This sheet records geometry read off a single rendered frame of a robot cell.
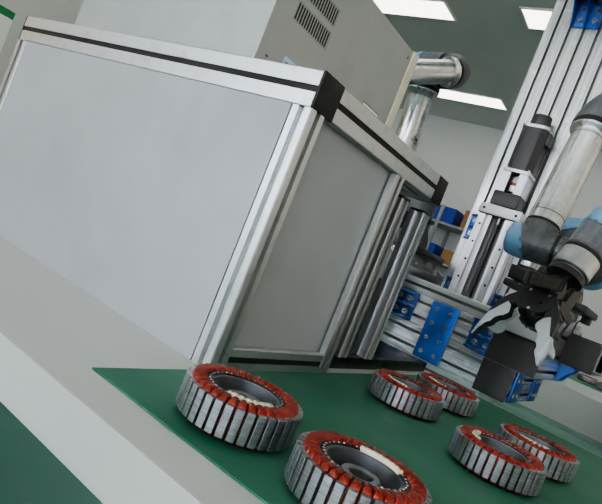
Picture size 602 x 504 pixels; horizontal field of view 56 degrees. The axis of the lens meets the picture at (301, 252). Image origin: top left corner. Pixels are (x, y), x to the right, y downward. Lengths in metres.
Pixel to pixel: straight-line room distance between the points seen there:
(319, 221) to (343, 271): 0.12
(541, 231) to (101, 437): 1.05
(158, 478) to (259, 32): 0.57
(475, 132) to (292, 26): 7.80
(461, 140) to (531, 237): 7.31
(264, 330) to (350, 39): 0.47
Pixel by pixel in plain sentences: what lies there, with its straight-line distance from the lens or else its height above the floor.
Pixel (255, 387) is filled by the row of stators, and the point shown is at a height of 0.78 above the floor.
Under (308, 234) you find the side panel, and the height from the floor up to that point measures 0.94.
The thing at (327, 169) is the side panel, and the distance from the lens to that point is 0.74.
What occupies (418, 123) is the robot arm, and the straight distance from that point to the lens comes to 2.02.
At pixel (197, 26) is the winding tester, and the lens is 0.88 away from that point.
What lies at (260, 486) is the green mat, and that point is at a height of 0.75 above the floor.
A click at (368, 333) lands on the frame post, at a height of 0.81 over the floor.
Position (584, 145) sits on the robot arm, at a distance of 1.44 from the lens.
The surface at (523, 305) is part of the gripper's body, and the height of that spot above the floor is 0.96.
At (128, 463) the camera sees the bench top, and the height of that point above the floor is 0.74.
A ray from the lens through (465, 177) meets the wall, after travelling 8.39.
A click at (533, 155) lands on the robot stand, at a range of 1.94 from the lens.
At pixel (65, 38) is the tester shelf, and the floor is 1.09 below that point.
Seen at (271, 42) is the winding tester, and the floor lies 1.15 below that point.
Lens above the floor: 0.93
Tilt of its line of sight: 2 degrees down
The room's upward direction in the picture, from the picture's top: 22 degrees clockwise
